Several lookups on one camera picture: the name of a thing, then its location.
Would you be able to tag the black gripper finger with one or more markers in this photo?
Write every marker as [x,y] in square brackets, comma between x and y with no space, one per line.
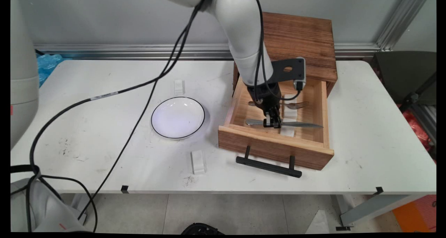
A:
[276,121]
[267,122]

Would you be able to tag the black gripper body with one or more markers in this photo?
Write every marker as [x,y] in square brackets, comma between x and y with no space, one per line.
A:
[268,95]

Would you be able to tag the silver metal knife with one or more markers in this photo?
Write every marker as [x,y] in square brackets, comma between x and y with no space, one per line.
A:
[303,125]

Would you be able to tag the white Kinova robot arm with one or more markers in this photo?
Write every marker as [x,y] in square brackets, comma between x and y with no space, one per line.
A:
[240,32]

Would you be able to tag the white cutlery rest block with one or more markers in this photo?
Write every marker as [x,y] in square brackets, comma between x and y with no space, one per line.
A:
[178,85]
[199,163]
[291,113]
[288,131]

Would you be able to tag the silver metal fork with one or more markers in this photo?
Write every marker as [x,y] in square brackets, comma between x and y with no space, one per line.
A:
[301,105]

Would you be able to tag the light wooden open drawer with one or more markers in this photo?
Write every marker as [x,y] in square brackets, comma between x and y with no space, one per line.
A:
[313,137]

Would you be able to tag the dark wooden drawer cabinet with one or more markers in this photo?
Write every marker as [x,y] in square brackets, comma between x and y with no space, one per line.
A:
[303,39]

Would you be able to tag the white plate with black rim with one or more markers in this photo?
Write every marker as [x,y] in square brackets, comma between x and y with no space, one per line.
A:
[177,117]

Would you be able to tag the black table edge clip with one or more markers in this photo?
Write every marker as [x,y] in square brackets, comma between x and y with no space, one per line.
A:
[379,190]
[124,189]

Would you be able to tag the black object on floor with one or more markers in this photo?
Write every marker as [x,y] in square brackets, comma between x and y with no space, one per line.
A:
[202,229]

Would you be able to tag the grey table leg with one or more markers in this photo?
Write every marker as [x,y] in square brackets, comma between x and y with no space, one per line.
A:
[376,206]

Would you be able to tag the red bag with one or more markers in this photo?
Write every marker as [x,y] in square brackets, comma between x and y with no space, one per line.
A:
[418,130]

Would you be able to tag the orange box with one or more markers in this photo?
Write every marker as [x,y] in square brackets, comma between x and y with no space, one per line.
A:
[416,213]

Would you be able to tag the blue plastic bag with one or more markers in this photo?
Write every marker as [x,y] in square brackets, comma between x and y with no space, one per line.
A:
[47,65]

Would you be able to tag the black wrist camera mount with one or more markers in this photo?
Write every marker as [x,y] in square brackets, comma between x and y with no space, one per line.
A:
[287,72]

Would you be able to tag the horizontal aluminium rail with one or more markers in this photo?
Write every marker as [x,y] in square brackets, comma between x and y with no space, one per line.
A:
[139,51]

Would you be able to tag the slanted aluminium post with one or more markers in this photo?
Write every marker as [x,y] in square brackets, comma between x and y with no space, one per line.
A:
[400,22]

